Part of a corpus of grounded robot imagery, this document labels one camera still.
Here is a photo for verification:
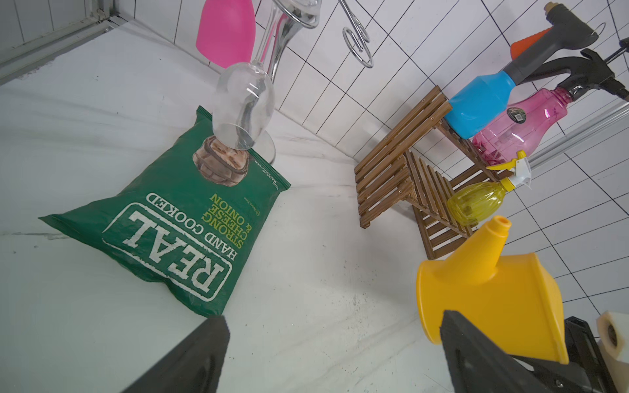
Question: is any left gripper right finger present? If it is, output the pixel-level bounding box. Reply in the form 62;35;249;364
440;310;565;392

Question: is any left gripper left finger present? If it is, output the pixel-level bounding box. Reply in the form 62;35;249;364
125;315;230;392

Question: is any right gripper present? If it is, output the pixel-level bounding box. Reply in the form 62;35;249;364
514;316;618;393

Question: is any yellow watering can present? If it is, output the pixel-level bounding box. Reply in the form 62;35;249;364
416;215;569;365

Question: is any yellow spray bottle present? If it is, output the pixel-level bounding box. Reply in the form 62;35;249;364
447;150;532;227

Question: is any blue spray bottle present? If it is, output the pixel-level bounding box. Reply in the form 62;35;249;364
445;2;599;139

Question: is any pink pressure sprayer bottle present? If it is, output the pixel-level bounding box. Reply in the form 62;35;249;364
471;39;628;165

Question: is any wooden two-tier shelf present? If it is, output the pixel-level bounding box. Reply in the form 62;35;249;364
355;86;511;260

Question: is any green snack bag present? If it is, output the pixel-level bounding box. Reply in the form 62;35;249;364
44;108;290;317

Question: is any clear wine glass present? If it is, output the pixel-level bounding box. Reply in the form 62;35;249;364
212;61;275;150

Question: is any pink wine glass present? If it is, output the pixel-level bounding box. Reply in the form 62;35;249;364
196;0;256;69

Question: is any chrome wine glass rack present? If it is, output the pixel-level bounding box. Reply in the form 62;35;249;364
250;0;375;165

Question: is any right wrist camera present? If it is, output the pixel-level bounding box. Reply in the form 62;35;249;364
597;311;629;393

